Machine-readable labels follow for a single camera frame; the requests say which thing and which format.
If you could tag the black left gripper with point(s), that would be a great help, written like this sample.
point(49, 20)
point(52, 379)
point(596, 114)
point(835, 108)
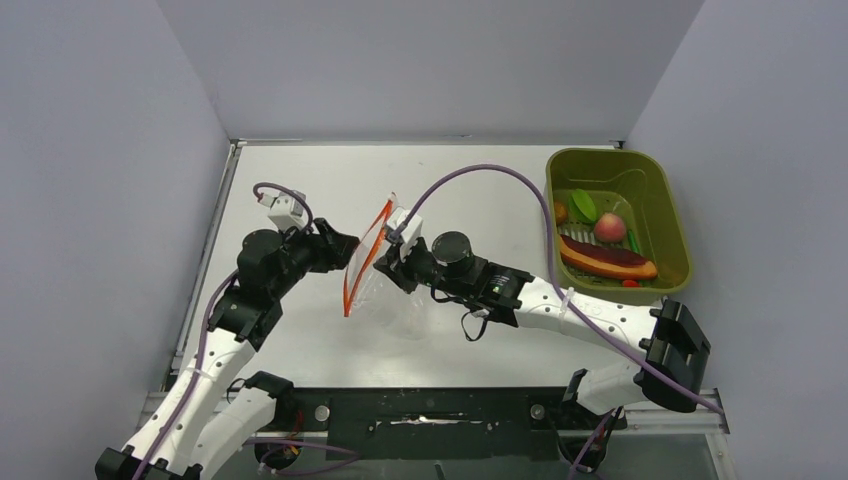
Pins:
point(332, 250)

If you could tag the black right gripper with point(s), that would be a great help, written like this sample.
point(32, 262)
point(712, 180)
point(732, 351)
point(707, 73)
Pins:
point(400, 271)

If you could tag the clear zip top bag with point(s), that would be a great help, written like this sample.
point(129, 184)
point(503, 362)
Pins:
point(370, 296)

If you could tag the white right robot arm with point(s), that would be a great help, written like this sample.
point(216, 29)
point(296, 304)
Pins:
point(664, 352)

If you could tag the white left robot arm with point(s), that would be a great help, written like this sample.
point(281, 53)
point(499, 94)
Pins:
point(186, 437)

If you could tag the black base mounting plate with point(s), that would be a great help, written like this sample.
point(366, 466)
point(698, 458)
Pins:
point(534, 423)

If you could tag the brown toy potato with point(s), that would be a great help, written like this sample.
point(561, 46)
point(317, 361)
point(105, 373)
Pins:
point(561, 213)

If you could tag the green toy starfruit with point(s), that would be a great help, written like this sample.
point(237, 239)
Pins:
point(582, 206)

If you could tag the pink toy peach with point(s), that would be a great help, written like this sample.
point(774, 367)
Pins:
point(610, 228)

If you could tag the olive green plastic tub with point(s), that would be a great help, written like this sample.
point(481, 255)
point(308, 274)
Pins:
point(635, 187)

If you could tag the green toy chili pepper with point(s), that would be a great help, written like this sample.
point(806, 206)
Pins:
point(633, 242)

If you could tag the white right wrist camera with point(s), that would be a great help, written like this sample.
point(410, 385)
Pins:
point(402, 229)

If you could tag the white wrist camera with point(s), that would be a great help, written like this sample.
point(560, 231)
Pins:
point(284, 210)
point(402, 229)

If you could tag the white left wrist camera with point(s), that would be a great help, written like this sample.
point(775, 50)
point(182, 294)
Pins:
point(284, 210)

